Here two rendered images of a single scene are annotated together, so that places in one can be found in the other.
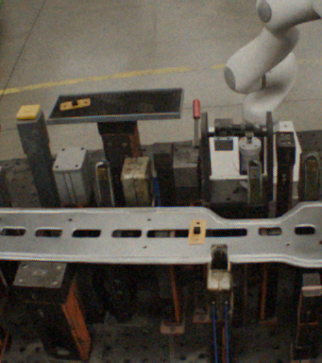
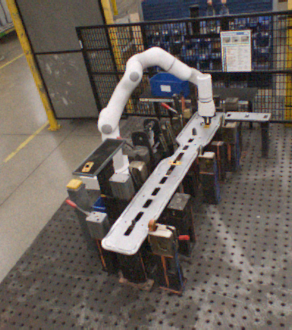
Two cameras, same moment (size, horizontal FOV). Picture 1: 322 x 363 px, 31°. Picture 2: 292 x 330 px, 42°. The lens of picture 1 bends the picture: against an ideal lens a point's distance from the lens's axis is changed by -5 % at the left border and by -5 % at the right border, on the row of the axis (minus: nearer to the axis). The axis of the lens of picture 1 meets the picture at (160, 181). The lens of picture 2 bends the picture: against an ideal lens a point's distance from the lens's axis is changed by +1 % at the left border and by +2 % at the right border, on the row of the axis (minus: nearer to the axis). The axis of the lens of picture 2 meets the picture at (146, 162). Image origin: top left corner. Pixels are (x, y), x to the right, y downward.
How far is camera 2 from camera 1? 179 cm
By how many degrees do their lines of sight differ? 55
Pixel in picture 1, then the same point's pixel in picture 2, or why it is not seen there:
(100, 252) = (171, 187)
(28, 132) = (82, 192)
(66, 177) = (128, 182)
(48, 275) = (182, 198)
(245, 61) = (112, 116)
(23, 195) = (51, 266)
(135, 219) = (157, 177)
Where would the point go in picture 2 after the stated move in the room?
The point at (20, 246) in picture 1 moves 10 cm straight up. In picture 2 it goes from (151, 213) to (148, 197)
